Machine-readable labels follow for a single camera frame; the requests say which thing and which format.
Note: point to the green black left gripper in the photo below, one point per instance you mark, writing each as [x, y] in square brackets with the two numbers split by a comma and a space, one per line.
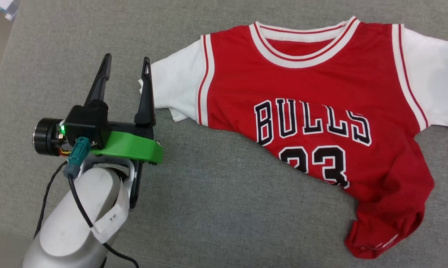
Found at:
[134, 147]

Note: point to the red white Bulls jersey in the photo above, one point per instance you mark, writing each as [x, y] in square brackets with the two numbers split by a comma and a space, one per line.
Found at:
[320, 74]

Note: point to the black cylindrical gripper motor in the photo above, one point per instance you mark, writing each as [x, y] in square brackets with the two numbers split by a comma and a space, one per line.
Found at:
[45, 136]

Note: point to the white label tape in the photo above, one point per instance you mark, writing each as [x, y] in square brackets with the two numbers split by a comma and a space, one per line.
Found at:
[110, 221]

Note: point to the grey fabric sofa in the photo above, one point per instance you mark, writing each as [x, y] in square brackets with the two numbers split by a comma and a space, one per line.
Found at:
[227, 204]

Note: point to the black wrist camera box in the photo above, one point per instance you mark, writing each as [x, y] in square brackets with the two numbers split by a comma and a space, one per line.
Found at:
[86, 123]

